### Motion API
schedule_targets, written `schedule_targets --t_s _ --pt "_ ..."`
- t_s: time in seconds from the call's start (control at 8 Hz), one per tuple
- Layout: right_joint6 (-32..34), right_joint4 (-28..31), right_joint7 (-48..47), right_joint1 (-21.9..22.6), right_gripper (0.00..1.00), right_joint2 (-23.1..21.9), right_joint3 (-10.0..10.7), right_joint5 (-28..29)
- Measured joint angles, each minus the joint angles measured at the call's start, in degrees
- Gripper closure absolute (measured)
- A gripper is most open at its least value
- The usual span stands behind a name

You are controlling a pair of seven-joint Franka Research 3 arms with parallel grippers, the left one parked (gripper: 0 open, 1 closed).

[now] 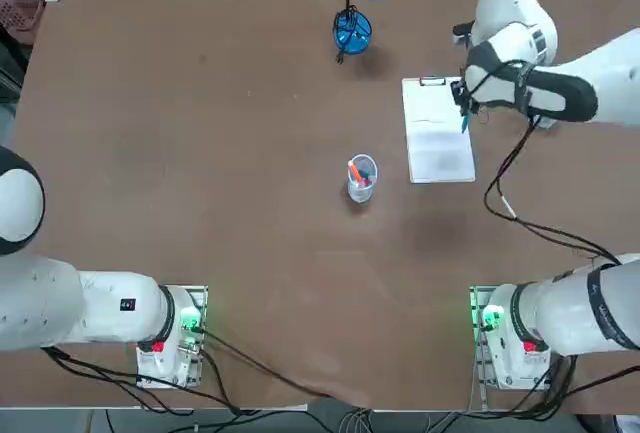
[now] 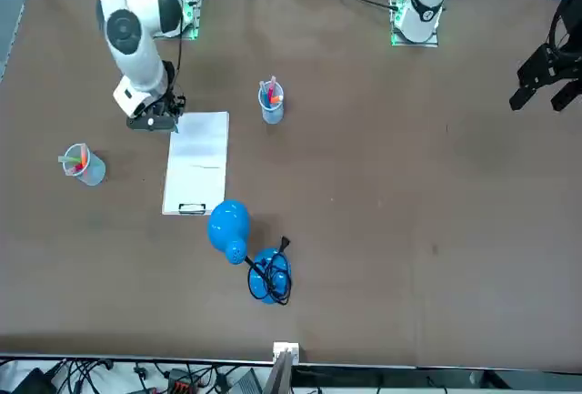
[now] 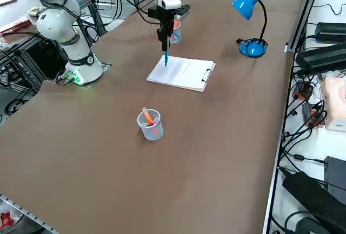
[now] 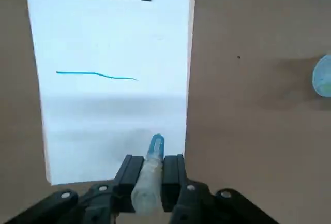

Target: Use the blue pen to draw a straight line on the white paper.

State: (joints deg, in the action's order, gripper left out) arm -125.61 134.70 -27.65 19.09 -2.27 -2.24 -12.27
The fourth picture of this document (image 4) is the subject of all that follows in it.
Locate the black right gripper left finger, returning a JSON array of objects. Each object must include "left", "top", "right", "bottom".
[{"left": 0, "top": 154, "right": 145, "bottom": 224}]

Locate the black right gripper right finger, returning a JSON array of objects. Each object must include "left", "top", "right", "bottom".
[{"left": 160, "top": 153, "right": 279, "bottom": 224}]

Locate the blue highlighter pen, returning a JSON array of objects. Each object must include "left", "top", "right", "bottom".
[{"left": 130, "top": 133, "right": 166, "bottom": 214}]

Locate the white paper sheet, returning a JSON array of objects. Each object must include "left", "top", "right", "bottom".
[{"left": 25, "top": 0, "right": 192, "bottom": 186}]

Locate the clear blue plastic cup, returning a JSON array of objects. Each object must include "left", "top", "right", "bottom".
[{"left": 312, "top": 54, "right": 331, "bottom": 98}]

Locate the tan clipboard with metal clip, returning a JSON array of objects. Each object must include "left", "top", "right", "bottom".
[{"left": 25, "top": 0, "right": 196, "bottom": 186}]

